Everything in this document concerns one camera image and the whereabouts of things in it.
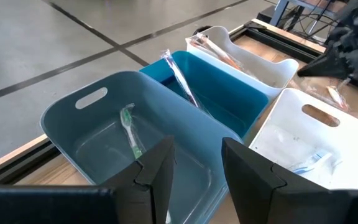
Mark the translucent clear plastic bin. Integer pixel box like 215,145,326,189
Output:
185,26,300,102

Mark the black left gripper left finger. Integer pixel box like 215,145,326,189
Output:
0,136,176,224

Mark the slate grey plastic bin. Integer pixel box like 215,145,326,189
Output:
39,70,244,224

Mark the purple toothbrush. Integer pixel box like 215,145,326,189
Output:
160,49,213,118

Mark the grey desk frame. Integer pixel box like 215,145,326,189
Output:
272,0,354,35

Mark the blue toothbrush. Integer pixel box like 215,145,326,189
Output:
289,149,337,175

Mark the white plastic bin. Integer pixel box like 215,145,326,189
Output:
249,88,358,190

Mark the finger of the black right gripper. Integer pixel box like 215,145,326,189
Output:
297,46,357,79

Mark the teal plastic bin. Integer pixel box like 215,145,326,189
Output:
139,50,270,139

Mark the orange toothbrush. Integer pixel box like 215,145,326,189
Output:
186,36,239,70
325,85,351,110
197,32,244,71

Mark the green toothbrush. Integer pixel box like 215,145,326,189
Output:
119,103,147,160

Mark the black clamp mount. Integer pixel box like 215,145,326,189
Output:
193,25,213,37

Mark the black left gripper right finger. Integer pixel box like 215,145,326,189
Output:
222,138,358,224

